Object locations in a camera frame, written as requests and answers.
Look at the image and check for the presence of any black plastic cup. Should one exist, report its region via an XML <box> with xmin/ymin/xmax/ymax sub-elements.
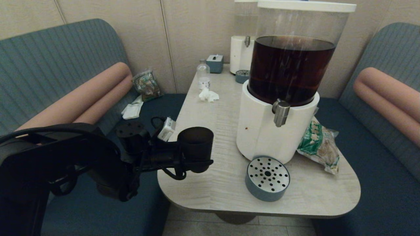
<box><xmin>177</xmin><ymin>127</ymin><xmax>214</xmax><ymax>173</ymax></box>

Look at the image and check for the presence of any white napkin pack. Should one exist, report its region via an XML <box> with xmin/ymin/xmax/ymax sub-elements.
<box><xmin>121</xmin><ymin>95</ymin><xmax>144</xmax><ymax>120</ymax></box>

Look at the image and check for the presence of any crumpled white tissue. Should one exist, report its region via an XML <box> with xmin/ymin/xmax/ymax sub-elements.
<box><xmin>199</xmin><ymin>88</ymin><xmax>220</xmax><ymax>102</ymax></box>

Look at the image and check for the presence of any brown green snack bag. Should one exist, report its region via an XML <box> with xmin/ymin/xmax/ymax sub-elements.
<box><xmin>132</xmin><ymin>69</ymin><xmax>163</xmax><ymax>102</ymax></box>

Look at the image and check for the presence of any dark tea beverage dispenser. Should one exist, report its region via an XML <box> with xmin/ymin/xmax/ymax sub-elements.
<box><xmin>236</xmin><ymin>0</ymin><xmax>357</xmax><ymax>164</ymax></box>

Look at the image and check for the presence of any round grey drip tray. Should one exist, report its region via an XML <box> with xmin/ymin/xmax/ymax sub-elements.
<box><xmin>245</xmin><ymin>156</ymin><xmax>290</xmax><ymax>202</ymax></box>
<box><xmin>235</xmin><ymin>70</ymin><xmax>250</xmax><ymax>84</ymax></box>

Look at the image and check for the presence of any clear plastic bottle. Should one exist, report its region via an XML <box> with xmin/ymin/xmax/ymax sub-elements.
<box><xmin>197</xmin><ymin>59</ymin><xmax>210</xmax><ymax>90</ymax></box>

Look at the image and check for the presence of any grey blue tissue box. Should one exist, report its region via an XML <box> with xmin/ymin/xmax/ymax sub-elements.
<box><xmin>207</xmin><ymin>54</ymin><xmax>224</xmax><ymax>73</ymax></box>

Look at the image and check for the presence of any pink left bolster cushion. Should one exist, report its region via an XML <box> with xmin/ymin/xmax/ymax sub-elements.
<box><xmin>15</xmin><ymin>62</ymin><xmax>133</xmax><ymax>132</ymax></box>

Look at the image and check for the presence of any pink bolster cushion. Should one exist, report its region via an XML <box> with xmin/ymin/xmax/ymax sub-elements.
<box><xmin>353</xmin><ymin>67</ymin><xmax>420</xmax><ymax>148</ymax></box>
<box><xmin>15</xmin><ymin>62</ymin><xmax>133</xmax><ymax>132</ymax></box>

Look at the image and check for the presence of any clear water beverage dispenser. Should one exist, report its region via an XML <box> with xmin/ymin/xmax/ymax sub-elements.
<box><xmin>230</xmin><ymin>0</ymin><xmax>260</xmax><ymax>75</ymax></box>

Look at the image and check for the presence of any green white snack bag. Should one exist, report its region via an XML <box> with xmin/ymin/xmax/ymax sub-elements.
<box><xmin>297</xmin><ymin>108</ymin><xmax>340</xmax><ymax>175</ymax></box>

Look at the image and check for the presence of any teal left booth bench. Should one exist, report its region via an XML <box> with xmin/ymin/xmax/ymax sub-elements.
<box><xmin>0</xmin><ymin>18</ymin><xmax>187</xmax><ymax>236</ymax></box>

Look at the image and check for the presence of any teal booth bench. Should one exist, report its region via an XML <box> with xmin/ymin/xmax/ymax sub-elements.
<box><xmin>0</xmin><ymin>18</ymin><xmax>187</xmax><ymax>236</ymax></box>
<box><xmin>312</xmin><ymin>22</ymin><xmax>420</xmax><ymax>236</ymax></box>

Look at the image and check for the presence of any teal right booth bench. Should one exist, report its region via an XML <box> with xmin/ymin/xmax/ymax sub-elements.
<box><xmin>312</xmin><ymin>22</ymin><xmax>420</xmax><ymax>236</ymax></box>

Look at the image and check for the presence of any pink right bolster cushion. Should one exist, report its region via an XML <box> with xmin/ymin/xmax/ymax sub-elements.
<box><xmin>353</xmin><ymin>67</ymin><xmax>420</xmax><ymax>148</ymax></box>

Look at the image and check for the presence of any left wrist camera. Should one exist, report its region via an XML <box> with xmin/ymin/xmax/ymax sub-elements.
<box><xmin>157</xmin><ymin>117</ymin><xmax>177</xmax><ymax>141</ymax></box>

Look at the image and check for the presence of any black left camera cable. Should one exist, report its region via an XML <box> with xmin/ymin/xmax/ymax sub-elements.
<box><xmin>150</xmin><ymin>116</ymin><xmax>187</xmax><ymax>181</ymax></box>

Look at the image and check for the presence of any bronze table pedestal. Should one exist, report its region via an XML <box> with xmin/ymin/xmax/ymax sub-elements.
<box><xmin>214</xmin><ymin>213</ymin><xmax>258</xmax><ymax>225</ymax></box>

